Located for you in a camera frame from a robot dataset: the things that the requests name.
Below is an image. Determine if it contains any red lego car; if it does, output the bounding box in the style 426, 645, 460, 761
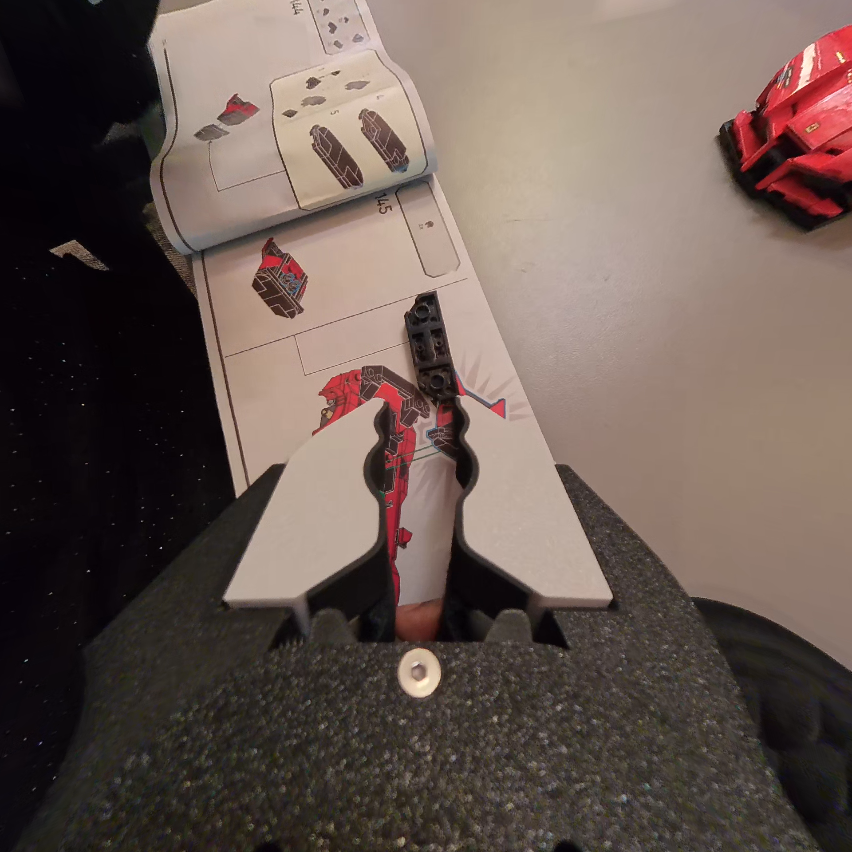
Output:
719, 25, 852, 230

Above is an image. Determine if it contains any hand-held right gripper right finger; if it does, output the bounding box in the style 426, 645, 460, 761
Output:
451, 397, 613, 611

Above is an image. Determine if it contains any lego instruction booklet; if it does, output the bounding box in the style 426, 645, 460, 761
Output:
148, 0, 556, 608

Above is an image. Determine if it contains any grey woven fabric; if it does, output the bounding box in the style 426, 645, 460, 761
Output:
50, 200, 201, 297

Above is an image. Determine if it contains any person's right hand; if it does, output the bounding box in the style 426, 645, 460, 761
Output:
397, 599, 445, 641

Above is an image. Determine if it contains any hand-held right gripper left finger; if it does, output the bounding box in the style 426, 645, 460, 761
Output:
223, 399, 395, 611

